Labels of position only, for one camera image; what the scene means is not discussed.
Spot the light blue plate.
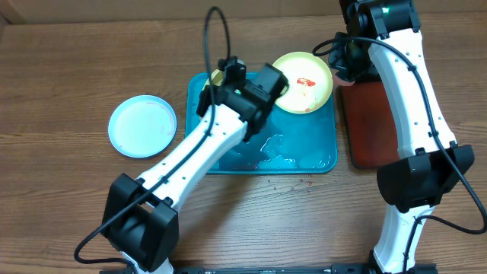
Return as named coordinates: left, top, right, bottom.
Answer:
left=107, top=95, right=177, bottom=158

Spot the black red-lined tray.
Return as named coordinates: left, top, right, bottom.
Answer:
left=336, top=81, right=399, bottom=169

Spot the teal plastic tray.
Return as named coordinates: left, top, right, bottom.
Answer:
left=185, top=72, right=339, bottom=176

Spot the yellow-green plate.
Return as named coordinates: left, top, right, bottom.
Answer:
left=211, top=69, right=224, bottom=86
left=272, top=52, right=333, bottom=114

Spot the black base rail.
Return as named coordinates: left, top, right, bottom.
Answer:
left=99, top=263, right=438, bottom=274

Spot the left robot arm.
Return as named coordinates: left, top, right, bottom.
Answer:
left=100, top=57, right=288, bottom=273

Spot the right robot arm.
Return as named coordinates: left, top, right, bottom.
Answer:
left=327, top=1, right=474, bottom=273

